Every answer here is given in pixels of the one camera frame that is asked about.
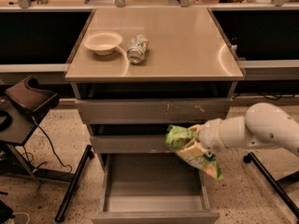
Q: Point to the white paper bowl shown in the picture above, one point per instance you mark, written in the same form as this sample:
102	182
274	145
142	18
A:
102	43

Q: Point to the black base leg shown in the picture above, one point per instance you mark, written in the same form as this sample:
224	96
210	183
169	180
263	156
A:
87	154
278	185

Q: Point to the crushed aluminium soda can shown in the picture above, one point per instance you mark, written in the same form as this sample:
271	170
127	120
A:
137	51

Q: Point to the black side stand table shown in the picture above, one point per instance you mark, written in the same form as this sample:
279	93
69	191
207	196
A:
15	135

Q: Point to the black left base leg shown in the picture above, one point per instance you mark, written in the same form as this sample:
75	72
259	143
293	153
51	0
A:
87	154

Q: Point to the middle grey drawer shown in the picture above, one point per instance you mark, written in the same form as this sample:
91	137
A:
129	144

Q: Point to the green rice chip bag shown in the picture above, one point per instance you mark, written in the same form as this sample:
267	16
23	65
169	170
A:
178	136

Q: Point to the grey drawer cabinet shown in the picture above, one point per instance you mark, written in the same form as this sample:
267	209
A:
187	58

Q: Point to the dark brown cradle holder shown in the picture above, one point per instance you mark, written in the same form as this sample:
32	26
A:
31	101

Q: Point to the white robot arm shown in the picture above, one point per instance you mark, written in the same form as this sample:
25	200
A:
263	126

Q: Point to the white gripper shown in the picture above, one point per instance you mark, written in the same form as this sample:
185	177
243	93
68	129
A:
209	135

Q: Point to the black right base leg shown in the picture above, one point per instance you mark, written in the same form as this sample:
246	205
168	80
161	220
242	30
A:
278	185

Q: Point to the open bottom grey drawer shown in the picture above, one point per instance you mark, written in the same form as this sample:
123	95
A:
152	189

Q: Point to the top grey drawer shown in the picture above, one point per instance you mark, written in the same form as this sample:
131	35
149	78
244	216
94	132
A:
152	111

